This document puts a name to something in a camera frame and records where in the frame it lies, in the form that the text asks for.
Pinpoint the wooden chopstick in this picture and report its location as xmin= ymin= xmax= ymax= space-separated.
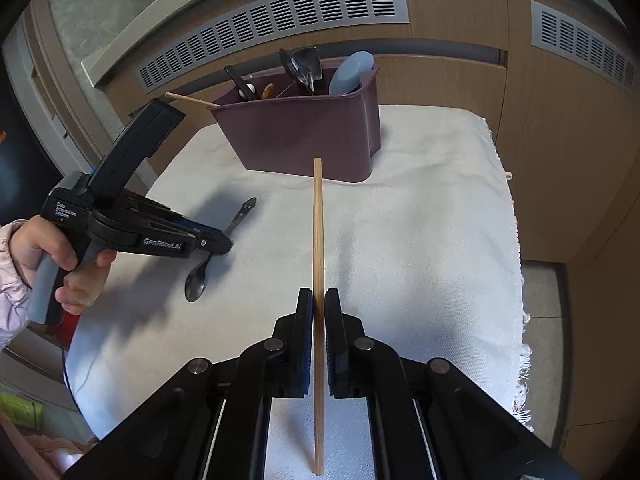
xmin=312 ymin=157 xmax=326 ymax=477
xmin=164 ymin=92 xmax=220 ymax=108

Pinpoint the dark metal spoon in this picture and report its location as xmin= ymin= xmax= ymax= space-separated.
xmin=183 ymin=196 xmax=258 ymax=304

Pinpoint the grey blue plastic spoon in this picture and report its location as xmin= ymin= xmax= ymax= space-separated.
xmin=329 ymin=51 xmax=374 ymax=96

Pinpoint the black metal peeler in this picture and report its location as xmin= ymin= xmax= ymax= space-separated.
xmin=279 ymin=47 xmax=326 ymax=96

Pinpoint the white ball handle metal spoon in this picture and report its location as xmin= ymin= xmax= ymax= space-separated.
xmin=224 ymin=65 xmax=258 ymax=101

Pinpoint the wooden spoon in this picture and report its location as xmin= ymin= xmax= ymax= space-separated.
xmin=262 ymin=82 xmax=274 ymax=100

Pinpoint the pink sleeve forearm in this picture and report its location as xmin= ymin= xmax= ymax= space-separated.
xmin=0 ymin=220 xmax=32 ymax=349

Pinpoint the person's left hand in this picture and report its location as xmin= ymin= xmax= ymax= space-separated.
xmin=8 ymin=216 xmax=117 ymax=321

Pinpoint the white table cloth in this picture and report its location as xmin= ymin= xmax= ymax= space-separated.
xmin=64 ymin=104 xmax=534 ymax=480

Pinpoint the dark purple utensil caddy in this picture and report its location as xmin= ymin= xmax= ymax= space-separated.
xmin=210 ymin=67 xmax=381 ymax=183

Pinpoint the long grey vent grille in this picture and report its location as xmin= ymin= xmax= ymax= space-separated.
xmin=136 ymin=0 xmax=410 ymax=93

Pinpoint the small grey vent grille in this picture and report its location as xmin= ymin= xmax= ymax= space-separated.
xmin=530 ymin=0 xmax=637 ymax=93

